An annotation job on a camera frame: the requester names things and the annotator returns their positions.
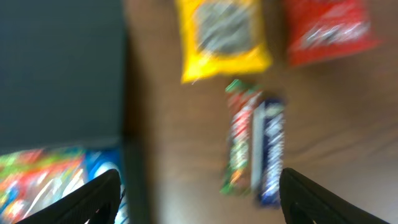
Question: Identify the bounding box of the blue Oreo cookie pack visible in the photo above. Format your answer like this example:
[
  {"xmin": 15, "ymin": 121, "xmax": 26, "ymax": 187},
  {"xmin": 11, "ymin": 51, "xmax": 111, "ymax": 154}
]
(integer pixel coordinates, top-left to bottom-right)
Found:
[{"xmin": 83, "ymin": 147, "xmax": 130, "ymax": 224}]

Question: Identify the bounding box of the black gift box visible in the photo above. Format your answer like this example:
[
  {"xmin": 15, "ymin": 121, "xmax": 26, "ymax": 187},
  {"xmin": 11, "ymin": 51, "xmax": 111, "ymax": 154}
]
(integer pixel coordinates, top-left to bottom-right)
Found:
[{"xmin": 0, "ymin": 0, "xmax": 156, "ymax": 224}]

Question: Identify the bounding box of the red green KitKat bar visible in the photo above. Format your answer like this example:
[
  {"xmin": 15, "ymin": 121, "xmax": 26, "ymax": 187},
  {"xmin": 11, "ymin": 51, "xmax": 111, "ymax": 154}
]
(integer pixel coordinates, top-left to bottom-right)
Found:
[{"xmin": 220, "ymin": 79, "xmax": 262, "ymax": 195}]

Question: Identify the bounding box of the purple Dairy Milk bar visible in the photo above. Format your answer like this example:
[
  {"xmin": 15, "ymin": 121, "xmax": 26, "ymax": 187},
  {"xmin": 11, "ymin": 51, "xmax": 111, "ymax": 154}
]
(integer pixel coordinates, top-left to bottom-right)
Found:
[{"xmin": 251, "ymin": 98, "xmax": 285, "ymax": 207}]

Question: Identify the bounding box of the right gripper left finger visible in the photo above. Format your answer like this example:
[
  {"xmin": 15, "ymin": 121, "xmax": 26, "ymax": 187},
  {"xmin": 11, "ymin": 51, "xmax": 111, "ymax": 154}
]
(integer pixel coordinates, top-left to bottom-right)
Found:
[{"xmin": 18, "ymin": 175, "xmax": 120, "ymax": 224}]

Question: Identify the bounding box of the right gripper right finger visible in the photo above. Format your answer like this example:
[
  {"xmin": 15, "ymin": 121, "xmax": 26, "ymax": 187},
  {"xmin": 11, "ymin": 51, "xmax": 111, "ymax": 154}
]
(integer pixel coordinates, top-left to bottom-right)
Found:
[{"xmin": 280, "ymin": 168, "xmax": 387, "ymax": 224}]

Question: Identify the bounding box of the green Haribo worms bag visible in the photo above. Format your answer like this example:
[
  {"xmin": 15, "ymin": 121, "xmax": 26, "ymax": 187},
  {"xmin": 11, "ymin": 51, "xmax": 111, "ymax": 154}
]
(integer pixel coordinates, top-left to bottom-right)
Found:
[{"xmin": 1, "ymin": 147, "xmax": 87, "ymax": 223}]

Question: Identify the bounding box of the red Hacks candy bag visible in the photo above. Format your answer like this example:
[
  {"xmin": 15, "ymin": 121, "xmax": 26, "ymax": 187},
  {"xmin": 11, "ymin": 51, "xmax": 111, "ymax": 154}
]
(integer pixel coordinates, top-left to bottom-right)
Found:
[{"xmin": 284, "ymin": 0, "xmax": 379, "ymax": 65}]

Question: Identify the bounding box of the yellow sunflower seed bag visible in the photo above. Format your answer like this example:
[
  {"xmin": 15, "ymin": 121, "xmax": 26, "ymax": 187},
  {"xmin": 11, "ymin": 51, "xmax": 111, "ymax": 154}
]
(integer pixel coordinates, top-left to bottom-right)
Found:
[{"xmin": 175, "ymin": 0, "xmax": 272, "ymax": 83}]

